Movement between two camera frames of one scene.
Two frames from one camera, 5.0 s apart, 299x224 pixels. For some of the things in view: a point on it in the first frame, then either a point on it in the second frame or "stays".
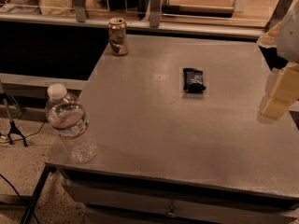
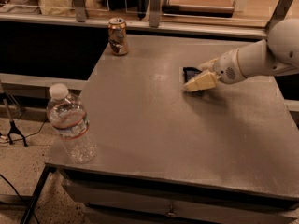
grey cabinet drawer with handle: [107, 203] stays
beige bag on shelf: [55, 0] stays
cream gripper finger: [283, 91] -> [206, 81]
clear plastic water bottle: [66, 113] stays
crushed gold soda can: [118, 36] stays
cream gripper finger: [269, 39] -> [207, 64]
